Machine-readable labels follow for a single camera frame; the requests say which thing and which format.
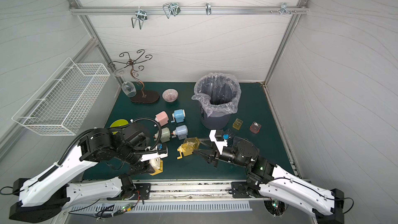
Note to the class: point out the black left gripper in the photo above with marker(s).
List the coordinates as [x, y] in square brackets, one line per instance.
[146, 164]

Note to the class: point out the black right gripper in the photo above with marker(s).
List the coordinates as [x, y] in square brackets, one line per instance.
[214, 156]

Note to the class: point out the amber transparent shavings tray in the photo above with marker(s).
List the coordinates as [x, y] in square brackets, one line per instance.
[192, 142]

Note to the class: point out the small yellow pencil sharpener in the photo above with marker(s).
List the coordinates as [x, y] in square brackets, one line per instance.
[157, 166]

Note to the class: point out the yellow white pencil sharpener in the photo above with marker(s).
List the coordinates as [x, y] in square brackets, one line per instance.
[185, 150]

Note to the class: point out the yellow transparent shavings tray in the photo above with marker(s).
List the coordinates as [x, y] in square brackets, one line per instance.
[237, 124]

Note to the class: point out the light blue pencil sharpener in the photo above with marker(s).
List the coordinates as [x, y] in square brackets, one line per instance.
[178, 116]

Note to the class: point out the grey green pencil sharpener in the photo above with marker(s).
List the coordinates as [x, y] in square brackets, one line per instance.
[165, 135]

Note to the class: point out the pink pencil sharpener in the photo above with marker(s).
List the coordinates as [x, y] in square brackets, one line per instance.
[162, 118]

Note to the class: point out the red transparent shavings tray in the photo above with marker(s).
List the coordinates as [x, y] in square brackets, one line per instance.
[255, 127]

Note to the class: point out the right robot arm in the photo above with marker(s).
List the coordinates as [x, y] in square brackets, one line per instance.
[270, 181]

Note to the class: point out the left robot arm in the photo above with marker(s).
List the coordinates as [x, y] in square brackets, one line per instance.
[44, 196]

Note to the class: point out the grey trash bin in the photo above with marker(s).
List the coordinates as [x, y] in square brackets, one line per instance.
[215, 116]

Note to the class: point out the clear plastic bin liner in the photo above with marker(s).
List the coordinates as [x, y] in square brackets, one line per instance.
[216, 95]

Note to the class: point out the striped ceramic bowl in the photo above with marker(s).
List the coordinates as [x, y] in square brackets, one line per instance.
[170, 95]

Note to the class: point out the dark oval glass rack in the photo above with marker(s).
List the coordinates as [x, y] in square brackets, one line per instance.
[143, 96]

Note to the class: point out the hanging wine glass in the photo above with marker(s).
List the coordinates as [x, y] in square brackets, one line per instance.
[127, 86]

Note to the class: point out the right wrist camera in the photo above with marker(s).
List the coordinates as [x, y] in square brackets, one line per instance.
[220, 139]

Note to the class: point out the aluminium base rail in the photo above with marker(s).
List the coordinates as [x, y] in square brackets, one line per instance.
[153, 190]

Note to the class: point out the white wire basket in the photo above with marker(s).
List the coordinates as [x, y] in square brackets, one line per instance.
[60, 106]

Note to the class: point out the aluminium rail with hooks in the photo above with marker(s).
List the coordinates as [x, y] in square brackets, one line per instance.
[141, 14]

